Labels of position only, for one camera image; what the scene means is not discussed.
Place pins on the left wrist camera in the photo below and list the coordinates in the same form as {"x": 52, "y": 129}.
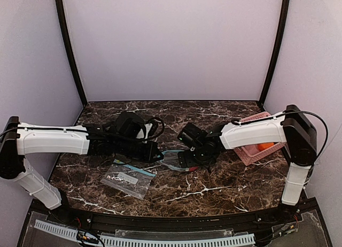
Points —
{"x": 149, "y": 130}

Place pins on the black frame post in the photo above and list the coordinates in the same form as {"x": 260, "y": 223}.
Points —
{"x": 69, "y": 51}
{"x": 275, "y": 53}

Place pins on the red toy fruit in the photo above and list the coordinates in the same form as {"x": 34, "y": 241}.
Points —
{"x": 191, "y": 169}

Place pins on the pink plastic basket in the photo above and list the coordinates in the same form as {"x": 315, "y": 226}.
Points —
{"x": 250, "y": 154}

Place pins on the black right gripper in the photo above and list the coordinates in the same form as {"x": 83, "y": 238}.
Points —
{"x": 185, "y": 158}

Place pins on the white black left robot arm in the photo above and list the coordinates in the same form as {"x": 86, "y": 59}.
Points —
{"x": 129, "y": 135}

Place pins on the large clear zip bag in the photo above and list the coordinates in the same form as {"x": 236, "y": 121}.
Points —
{"x": 171, "y": 160}

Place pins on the orange toy fruit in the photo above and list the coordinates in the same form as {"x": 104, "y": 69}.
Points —
{"x": 264, "y": 146}

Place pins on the small clear zip bag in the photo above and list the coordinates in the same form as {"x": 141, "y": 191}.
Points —
{"x": 129, "y": 179}

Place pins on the right black frame post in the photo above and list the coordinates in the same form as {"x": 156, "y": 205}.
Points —
{"x": 275, "y": 53}

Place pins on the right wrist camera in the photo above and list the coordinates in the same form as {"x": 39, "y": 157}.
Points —
{"x": 192, "y": 136}

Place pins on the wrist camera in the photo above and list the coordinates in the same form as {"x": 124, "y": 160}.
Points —
{"x": 192, "y": 136}
{"x": 149, "y": 130}

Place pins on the black front rail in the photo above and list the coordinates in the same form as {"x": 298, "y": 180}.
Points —
{"x": 253, "y": 222}

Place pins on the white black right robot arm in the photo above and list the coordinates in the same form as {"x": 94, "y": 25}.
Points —
{"x": 290, "y": 127}

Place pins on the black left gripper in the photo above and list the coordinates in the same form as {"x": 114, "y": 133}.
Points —
{"x": 149, "y": 151}

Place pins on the left black frame post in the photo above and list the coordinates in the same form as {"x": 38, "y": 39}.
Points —
{"x": 69, "y": 51}

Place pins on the white slotted cable duct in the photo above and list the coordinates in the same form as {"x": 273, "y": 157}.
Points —
{"x": 144, "y": 238}

